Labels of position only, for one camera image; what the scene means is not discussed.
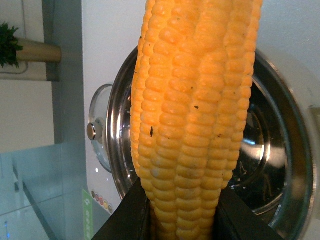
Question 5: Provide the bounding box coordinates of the glass pot lid with knob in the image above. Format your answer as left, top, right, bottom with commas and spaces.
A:
86, 84, 113, 173

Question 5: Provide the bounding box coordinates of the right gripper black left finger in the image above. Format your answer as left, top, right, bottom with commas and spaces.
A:
93, 178, 150, 240

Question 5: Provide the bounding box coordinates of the white electric cooking pot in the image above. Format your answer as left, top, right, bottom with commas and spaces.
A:
106, 50, 320, 240

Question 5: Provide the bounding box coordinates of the yellow corn cob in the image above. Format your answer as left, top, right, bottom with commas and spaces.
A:
130, 0, 263, 240

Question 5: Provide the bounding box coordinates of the potted green plant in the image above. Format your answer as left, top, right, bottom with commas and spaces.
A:
0, 22, 62, 68

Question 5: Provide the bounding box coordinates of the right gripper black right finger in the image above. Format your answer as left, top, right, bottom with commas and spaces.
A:
215, 187, 282, 240

